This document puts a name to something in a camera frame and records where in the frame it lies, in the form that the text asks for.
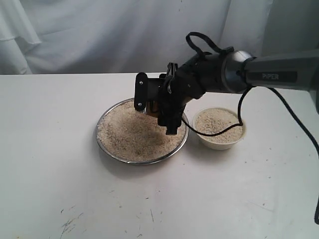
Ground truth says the round metal rice tray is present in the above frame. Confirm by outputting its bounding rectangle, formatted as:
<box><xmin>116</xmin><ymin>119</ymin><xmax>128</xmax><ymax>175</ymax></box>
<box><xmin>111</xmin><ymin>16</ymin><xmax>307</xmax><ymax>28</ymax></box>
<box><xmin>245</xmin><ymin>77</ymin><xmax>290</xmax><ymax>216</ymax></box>
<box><xmin>95</xmin><ymin>98</ymin><xmax>189</xmax><ymax>165</ymax></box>

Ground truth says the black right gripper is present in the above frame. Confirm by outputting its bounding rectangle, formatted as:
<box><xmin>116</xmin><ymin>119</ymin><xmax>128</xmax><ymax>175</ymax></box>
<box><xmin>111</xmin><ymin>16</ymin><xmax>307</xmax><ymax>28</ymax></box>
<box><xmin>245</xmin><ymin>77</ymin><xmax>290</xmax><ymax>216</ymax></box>
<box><xmin>134</xmin><ymin>63</ymin><xmax>205</xmax><ymax>135</ymax></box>

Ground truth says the brown wooden cup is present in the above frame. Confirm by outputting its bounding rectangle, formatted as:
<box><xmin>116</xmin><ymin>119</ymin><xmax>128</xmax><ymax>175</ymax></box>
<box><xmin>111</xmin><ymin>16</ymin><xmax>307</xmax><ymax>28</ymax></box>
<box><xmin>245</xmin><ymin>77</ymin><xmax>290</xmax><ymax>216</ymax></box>
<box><xmin>146</xmin><ymin>101</ymin><xmax>160</xmax><ymax>118</ymax></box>

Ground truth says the white bowl of rice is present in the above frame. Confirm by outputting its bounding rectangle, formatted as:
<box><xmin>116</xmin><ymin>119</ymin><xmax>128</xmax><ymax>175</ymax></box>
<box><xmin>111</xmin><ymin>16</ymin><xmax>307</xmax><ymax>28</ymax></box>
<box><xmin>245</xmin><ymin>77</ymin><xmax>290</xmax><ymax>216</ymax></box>
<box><xmin>192</xmin><ymin>107</ymin><xmax>246</xmax><ymax>150</ymax></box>

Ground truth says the black camera cable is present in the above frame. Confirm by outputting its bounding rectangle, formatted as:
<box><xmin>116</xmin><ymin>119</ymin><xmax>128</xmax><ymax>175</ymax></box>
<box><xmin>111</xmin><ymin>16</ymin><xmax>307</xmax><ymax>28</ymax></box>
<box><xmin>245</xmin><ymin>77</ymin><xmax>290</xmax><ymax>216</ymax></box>
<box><xmin>181</xmin><ymin>31</ymin><xmax>319</xmax><ymax>225</ymax></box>

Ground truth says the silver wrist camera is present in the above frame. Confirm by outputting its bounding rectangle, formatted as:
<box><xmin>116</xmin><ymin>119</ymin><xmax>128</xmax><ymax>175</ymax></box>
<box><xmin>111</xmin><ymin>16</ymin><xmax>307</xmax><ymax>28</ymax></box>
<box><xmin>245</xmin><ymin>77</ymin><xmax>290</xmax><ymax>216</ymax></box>
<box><xmin>136</xmin><ymin>108</ymin><xmax>147</xmax><ymax>114</ymax></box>

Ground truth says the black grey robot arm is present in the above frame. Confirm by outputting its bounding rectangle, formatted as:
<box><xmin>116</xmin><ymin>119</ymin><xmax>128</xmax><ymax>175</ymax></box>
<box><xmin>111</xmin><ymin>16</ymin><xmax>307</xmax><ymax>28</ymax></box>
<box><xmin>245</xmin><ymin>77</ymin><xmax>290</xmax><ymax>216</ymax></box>
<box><xmin>134</xmin><ymin>50</ymin><xmax>319</xmax><ymax>135</ymax></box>

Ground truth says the white backdrop curtain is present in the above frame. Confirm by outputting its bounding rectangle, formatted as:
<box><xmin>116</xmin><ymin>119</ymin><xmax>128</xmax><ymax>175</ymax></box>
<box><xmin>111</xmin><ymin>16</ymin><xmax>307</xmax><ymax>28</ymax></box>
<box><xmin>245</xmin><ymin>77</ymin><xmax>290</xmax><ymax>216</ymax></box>
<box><xmin>0</xmin><ymin>0</ymin><xmax>319</xmax><ymax>75</ymax></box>

